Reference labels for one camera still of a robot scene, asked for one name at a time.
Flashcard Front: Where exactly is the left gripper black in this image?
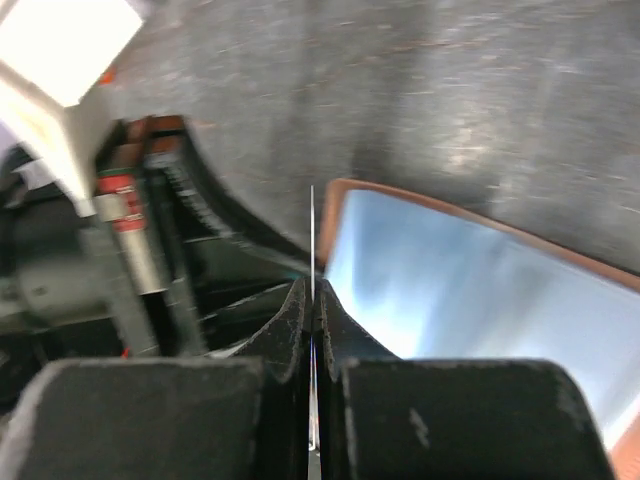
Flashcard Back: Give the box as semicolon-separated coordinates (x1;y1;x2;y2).
1;115;310;405

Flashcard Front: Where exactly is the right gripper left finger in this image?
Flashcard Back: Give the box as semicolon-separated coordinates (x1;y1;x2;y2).
1;279;311;479

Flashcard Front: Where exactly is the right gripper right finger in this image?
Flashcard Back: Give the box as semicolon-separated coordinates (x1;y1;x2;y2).
314;280;614;479

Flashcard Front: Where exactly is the brown leather card holder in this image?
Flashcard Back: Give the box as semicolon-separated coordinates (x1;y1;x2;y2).
317;179;639;479

